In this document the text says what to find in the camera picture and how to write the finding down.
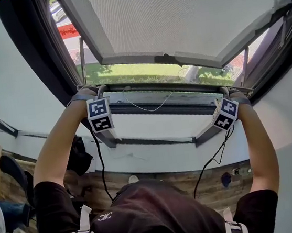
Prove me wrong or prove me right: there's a thin pull cord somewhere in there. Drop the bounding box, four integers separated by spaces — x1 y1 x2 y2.
121 80 175 116

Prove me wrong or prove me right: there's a grey wrist strap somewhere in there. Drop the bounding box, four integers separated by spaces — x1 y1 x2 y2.
65 91 100 108
228 91 253 109

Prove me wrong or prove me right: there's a dark blue cloth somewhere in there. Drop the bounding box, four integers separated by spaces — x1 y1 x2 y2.
220 171 234 190

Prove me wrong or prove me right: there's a person's black t-shirt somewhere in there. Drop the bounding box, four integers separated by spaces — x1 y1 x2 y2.
30 152 283 233

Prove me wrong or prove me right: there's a grey framed awning window sash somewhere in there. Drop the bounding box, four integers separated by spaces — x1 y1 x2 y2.
53 0 292 88

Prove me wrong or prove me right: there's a white harness shoulder strap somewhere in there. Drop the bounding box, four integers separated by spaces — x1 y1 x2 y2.
221 205 250 233
64 203 100 233

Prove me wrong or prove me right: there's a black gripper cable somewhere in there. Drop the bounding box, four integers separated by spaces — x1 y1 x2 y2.
185 125 244 199
90 127 115 203

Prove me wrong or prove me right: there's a black mesh office chair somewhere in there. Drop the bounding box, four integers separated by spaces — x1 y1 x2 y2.
0 151 38 211

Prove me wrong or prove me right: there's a clear plastic water bottle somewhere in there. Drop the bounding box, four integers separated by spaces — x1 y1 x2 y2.
231 165 253 177

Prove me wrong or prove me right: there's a grey tree trunk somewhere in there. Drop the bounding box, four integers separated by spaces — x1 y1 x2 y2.
182 64 202 83

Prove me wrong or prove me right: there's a person's right forearm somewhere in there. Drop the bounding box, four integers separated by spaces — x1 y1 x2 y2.
235 99 283 198

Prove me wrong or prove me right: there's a green hedge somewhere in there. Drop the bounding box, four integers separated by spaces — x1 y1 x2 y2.
118 62 236 101

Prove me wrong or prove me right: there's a red banner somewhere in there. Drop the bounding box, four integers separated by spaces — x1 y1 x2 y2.
56 22 80 42

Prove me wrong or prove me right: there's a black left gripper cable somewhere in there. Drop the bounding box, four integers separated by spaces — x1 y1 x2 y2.
90 127 115 203

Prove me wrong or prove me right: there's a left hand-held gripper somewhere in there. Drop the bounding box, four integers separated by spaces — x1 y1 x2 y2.
83 83 116 135

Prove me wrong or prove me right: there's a person's left white shoe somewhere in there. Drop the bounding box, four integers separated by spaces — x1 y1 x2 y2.
127 174 140 185

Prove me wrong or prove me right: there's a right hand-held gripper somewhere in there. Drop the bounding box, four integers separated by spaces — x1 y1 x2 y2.
206 85 243 133

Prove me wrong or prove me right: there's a person's left hand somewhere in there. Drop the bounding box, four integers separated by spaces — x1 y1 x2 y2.
72 84 101 102

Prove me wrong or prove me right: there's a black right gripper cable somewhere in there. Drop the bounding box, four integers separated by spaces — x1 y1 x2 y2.
185 125 244 199

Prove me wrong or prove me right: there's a black window frame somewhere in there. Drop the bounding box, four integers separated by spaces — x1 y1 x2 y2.
0 0 292 170

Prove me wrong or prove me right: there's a person's left forearm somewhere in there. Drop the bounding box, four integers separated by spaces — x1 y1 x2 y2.
24 98 102 191

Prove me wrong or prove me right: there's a person's right hand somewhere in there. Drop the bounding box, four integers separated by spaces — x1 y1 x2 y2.
226 86 250 104

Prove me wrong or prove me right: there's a black jacket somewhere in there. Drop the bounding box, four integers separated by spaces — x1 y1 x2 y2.
63 132 96 178

